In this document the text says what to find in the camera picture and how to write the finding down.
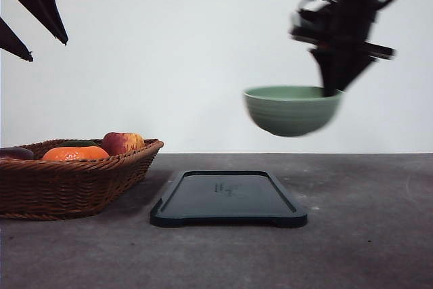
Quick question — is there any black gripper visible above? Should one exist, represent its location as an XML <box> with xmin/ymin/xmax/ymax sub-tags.
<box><xmin>290</xmin><ymin>0</ymin><xmax>396</xmax><ymax>97</ymax></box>

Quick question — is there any green ceramic bowl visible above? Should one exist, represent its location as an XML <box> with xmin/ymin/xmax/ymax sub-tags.
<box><xmin>244</xmin><ymin>85</ymin><xmax>345</xmax><ymax>137</ymax></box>

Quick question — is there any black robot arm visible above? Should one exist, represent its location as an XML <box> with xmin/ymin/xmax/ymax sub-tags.
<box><xmin>290</xmin><ymin>0</ymin><xmax>396</xmax><ymax>95</ymax></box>

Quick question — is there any brown wicker basket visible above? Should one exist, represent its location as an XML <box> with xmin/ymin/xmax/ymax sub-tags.
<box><xmin>0</xmin><ymin>139</ymin><xmax>164</xmax><ymax>221</ymax></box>

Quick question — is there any dark purple eggplant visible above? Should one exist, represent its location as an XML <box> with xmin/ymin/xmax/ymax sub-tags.
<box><xmin>0</xmin><ymin>148</ymin><xmax>35</xmax><ymax>160</ymax></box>

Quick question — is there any green avocado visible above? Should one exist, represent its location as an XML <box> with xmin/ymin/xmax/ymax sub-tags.
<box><xmin>55</xmin><ymin>140</ymin><xmax>99</xmax><ymax>147</ymax></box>

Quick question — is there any orange tangerine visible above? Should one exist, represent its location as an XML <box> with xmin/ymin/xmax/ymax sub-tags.
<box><xmin>43</xmin><ymin>146</ymin><xmax>110</xmax><ymax>161</ymax></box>

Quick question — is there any red yellow apple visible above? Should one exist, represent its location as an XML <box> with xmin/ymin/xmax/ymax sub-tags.
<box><xmin>102</xmin><ymin>132</ymin><xmax>145</xmax><ymax>155</ymax></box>

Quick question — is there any dark rectangular tray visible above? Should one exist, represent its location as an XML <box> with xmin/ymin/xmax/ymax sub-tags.
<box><xmin>150</xmin><ymin>171</ymin><xmax>308</xmax><ymax>227</ymax></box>

